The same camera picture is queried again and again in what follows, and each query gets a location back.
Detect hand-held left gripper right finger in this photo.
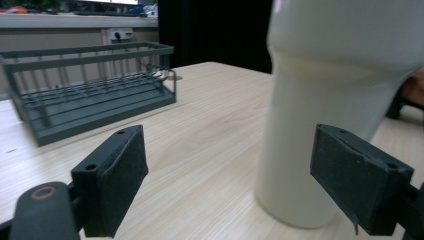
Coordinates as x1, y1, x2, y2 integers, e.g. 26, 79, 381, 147
309, 123, 415, 236

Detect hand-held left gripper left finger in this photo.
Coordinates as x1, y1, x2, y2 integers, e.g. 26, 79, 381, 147
70, 124, 149, 239

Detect tall white bottle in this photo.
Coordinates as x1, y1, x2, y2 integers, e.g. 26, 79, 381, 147
254, 0, 424, 230

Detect grey metal dish rack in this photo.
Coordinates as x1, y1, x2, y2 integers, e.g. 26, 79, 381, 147
0, 41, 177, 147

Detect white ledge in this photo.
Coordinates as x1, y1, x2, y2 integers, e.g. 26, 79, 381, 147
0, 12, 159, 30

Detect black curtain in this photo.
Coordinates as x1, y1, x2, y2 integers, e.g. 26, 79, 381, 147
157, 0, 275, 75

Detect orange object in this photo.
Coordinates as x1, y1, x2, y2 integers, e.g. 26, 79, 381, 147
0, 5, 30, 15

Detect white wall socket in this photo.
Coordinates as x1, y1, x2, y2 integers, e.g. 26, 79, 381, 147
107, 27, 135, 42

